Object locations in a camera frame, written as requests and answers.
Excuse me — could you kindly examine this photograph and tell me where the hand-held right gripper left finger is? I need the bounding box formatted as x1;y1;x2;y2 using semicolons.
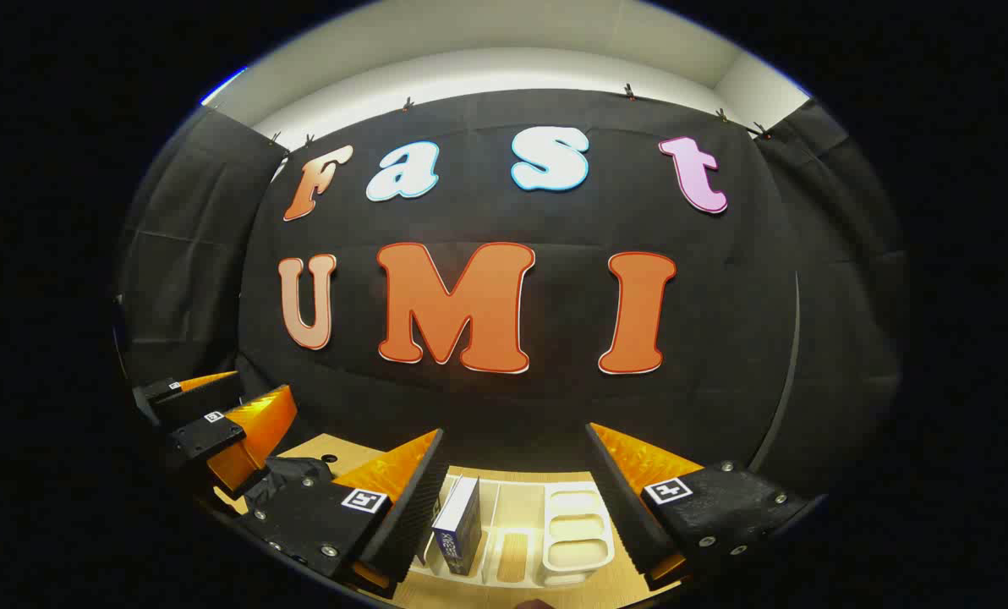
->
242;428;452;598

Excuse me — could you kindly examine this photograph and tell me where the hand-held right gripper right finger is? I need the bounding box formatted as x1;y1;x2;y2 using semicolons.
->
585;421;814;593

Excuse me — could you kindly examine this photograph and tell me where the blue cover book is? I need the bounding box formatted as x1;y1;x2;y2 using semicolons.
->
432;475;483;578

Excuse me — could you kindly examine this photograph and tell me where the white bookshelf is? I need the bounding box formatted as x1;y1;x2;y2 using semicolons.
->
415;474;616;589

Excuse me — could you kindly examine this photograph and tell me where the black schoolbag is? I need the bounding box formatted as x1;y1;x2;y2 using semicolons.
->
246;455;336;508

